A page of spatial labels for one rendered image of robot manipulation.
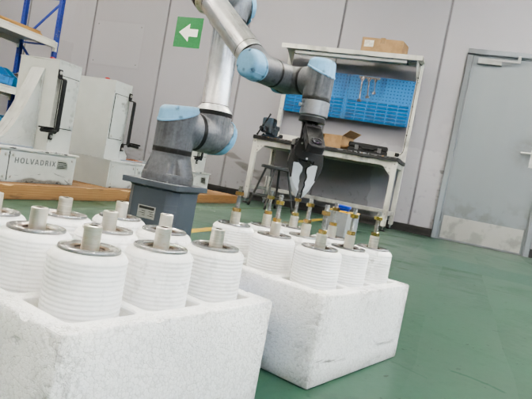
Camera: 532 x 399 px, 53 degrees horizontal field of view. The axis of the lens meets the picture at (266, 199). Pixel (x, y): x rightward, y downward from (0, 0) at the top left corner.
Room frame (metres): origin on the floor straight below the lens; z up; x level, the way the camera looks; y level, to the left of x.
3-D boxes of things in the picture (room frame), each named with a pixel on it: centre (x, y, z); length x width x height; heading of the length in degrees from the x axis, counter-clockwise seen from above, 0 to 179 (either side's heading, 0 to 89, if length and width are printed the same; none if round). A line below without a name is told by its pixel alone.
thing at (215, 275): (0.84, 0.06, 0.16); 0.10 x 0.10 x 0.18
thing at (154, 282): (0.74, 0.13, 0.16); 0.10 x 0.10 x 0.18
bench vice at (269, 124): (5.86, 0.11, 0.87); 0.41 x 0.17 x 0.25; 160
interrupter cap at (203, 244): (0.84, 0.06, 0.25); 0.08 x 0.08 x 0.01
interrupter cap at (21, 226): (0.71, 0.30, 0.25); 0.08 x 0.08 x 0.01
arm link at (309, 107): (1.41, -0.08, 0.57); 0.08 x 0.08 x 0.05
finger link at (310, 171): (1.42, -0.10, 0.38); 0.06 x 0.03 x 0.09; 8
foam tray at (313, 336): (1.23, -0.10, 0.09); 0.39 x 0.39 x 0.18; 52
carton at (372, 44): (6.00, -0.99, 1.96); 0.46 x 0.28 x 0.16; 66
